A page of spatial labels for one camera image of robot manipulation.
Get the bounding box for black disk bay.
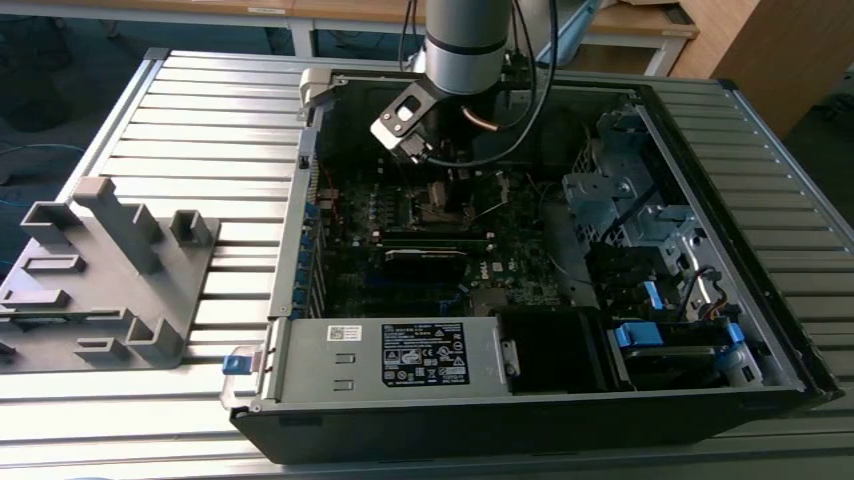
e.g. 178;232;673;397
584;243;679;321

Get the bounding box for blue drive tab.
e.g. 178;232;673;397
640;280;669;312

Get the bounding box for CPU socket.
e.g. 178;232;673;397
404;185;479;234

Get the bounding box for metal socket cover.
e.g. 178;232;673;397
465;169;515;222

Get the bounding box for blue case latch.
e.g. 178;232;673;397
222;351;260;377

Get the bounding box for wooden desk white frame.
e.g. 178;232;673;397
292;0;700;76
0;0;314;59

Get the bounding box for black camera cable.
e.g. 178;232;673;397
422;0;563;169

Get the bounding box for wooden cabinet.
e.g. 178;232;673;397
669;0;854;141

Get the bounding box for grey parts rack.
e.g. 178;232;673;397
0;174;222;374

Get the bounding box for black PC case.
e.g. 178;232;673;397
218;67;845;466

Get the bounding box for graphics card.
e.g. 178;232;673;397
382;247;469;296

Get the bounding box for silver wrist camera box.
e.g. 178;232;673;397
368;81;446;165

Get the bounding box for grey case handle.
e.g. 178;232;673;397
296;67;333;124

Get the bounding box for green motherboard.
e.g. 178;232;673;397
312;157;601;321

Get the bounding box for grey power supply unit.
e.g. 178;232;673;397
261;314;516;404

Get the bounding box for multicolour power wires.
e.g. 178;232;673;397
689;264;732;324

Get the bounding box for blue disk carrier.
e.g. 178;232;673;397
611;321;747;394

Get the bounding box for chipset heatsink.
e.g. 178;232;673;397
468;286;512;316

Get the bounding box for silver metal drive cage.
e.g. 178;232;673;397
559;107;712;281

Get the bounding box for pale blue teach pendant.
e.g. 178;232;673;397
532;0;605;69

